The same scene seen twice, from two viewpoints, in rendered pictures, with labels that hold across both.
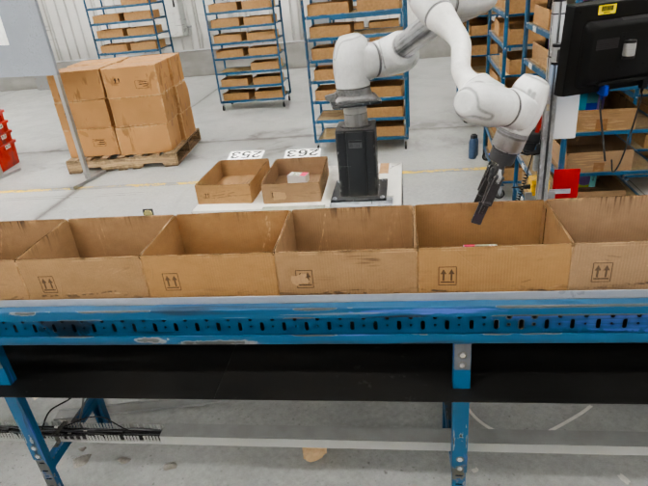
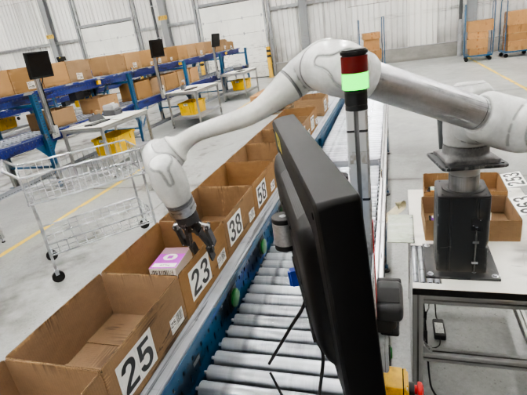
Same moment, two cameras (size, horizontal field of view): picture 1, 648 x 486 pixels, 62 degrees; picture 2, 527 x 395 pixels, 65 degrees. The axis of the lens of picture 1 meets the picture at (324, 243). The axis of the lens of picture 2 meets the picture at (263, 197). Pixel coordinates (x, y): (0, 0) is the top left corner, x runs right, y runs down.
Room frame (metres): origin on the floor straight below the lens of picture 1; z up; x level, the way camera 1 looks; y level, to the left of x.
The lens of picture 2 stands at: (1.96, -1.73, 1.71)
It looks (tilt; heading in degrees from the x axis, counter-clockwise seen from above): 21 degrees down; 100
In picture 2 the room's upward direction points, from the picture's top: 8 degrees counter-clockwise
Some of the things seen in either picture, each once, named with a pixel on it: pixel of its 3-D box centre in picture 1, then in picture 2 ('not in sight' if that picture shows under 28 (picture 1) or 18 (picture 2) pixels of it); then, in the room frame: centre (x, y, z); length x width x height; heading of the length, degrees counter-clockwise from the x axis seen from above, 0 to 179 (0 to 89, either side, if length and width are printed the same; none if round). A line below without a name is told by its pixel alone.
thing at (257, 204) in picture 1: (304, 187); (476, 231); (2.62, 0.07, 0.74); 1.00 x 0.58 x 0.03; 80
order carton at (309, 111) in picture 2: not in sight; (296, 121); (1.74, 1.85, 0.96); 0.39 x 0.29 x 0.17; 81
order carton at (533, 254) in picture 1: (484, 249); (171, 264); (1.37, -0.46, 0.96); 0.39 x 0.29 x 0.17; 81
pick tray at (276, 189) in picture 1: (297, 178); (467, 216); (2.59, 0.10, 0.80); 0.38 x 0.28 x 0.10; 171
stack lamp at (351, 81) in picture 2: not in sight; (354, 72); (2.03, -0.91, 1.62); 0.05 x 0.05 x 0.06
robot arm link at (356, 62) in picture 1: (353, 60); (469, 112); (2.47, -0.21, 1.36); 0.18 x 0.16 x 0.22; 110
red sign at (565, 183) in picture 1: (557, 184); not in sight; (2.05, -0.98, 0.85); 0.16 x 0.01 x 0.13; 81
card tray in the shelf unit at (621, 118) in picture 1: (589, 109); not in sight; (2.62, -1.37, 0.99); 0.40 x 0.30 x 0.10; 167
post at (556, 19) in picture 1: (547, 125); (368, 298); (2.03, -0.91, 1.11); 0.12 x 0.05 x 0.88; 81
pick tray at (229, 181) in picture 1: (234, 180); (461, 190); (2.66, 0.42, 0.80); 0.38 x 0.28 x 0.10; 168
